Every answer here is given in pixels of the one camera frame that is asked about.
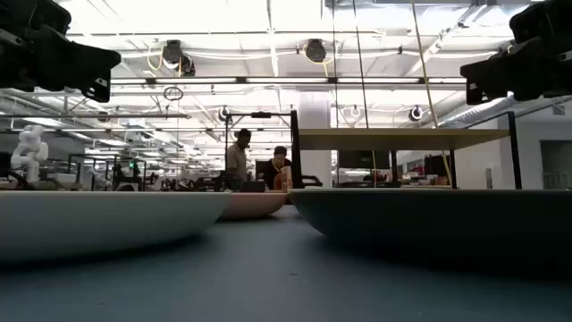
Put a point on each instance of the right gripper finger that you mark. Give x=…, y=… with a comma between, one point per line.
x=505, y=73

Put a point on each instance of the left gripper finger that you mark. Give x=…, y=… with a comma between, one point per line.
x=76, y=62

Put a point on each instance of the white round plate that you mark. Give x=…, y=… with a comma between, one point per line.
x=89, y=223

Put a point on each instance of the blue-grey round plate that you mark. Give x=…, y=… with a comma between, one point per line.
x=424, y=214

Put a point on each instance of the pink round plate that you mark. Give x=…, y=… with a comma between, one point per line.
x=254, y=205

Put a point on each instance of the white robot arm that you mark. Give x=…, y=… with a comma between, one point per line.
x=29, y=152

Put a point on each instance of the wooden shelf with black legs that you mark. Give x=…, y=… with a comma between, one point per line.
x=402, y=138

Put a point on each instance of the grey horizontal pipe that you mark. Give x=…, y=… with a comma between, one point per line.
x=89, y=115

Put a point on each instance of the grey double door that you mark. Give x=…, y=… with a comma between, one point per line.
x=556, y=161

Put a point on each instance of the cluttered wooden desk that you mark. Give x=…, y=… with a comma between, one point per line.
x=424, y=181

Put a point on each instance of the dark computer monitor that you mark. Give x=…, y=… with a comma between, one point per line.
x=364, y=159

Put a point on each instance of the person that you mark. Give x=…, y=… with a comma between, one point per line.
x=236, y=161
x=273, y=172

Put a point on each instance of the white building column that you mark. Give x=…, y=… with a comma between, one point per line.
x=315, y=112

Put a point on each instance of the black equipment case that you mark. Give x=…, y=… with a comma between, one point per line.
x=253, y=186

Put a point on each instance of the black clamp device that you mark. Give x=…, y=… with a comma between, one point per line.
x=313, y=181

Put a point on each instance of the orange brown box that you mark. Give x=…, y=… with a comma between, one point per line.
x=286, y=179

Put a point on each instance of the black workstation frame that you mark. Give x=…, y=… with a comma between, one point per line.
x=114, y=174

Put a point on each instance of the black overhead camera stand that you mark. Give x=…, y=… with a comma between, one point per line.
x=261, y=115

